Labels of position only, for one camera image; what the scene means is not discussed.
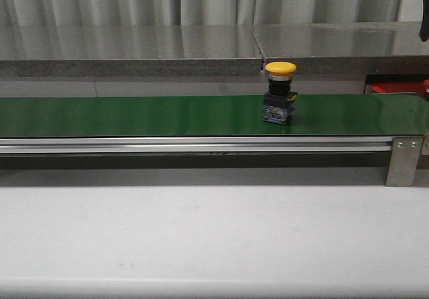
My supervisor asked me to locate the red plastic tray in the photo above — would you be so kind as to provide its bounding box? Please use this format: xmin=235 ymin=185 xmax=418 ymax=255
xmin=369 ymin=82 xmax=424 ymax=98

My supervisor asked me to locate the yellow push button switch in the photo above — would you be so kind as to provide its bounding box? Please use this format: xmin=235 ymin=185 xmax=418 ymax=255
xmin=262 ymin=62 xmax=298 ymax=125

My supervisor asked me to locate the grey stone counter slab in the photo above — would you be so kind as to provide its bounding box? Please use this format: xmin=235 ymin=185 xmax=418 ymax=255
xmin=1 ymin=25 xmax=263 ymax=78

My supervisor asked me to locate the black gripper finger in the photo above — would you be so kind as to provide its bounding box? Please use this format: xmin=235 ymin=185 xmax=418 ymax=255
xmin=419 ymin=0 xmax=429 ymax=41

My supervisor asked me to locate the white pleated curtain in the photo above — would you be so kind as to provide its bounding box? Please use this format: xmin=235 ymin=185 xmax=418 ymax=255
xmin=1 ymin=0 xmax=402 ymax=26

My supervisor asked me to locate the aluminium conveyor frame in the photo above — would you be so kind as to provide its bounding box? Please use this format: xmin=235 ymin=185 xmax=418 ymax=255
xmin=0 ymin=135 xmax=429 ymax=156

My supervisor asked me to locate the green conveyor belt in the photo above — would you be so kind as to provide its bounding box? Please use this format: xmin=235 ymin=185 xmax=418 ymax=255
xmin=1 ymin=94 xmax=428 ymax=138

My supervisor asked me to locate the steel conveyor support bracket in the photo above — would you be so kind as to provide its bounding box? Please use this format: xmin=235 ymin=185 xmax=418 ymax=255
xmin=385 ymin=136 xmax=423 ymax=187

